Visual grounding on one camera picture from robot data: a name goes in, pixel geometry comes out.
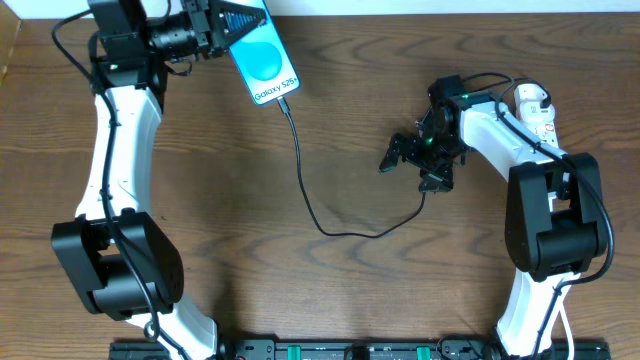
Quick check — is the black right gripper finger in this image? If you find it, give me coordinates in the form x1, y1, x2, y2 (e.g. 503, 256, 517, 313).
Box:
418, 167, 454, 193
378, 133, 420, 173

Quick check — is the blue Galaxy smartphone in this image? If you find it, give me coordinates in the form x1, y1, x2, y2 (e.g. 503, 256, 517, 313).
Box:
230, 0, 300, 106

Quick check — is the black USB charging cable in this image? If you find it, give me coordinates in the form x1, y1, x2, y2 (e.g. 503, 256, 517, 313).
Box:
276, 95, 429, 240

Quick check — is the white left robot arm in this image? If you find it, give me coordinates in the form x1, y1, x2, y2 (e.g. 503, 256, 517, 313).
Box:
51, 0, 269, 359

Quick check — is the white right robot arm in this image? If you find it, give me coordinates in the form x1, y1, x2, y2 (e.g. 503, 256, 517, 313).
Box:
379, 74, 615, 359

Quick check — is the white power strip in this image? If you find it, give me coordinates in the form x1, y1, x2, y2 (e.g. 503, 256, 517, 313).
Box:
528, 121, 559, 148

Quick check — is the brown wooden side panel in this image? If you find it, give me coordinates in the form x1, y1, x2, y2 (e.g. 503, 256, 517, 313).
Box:
0, 0, 22, 83

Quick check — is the white USB wall charger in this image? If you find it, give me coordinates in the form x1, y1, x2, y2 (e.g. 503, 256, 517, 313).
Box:
514, 83, 555, 127

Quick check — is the white power strip cord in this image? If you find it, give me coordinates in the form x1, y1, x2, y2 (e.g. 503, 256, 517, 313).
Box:
558, 302, 576, 360

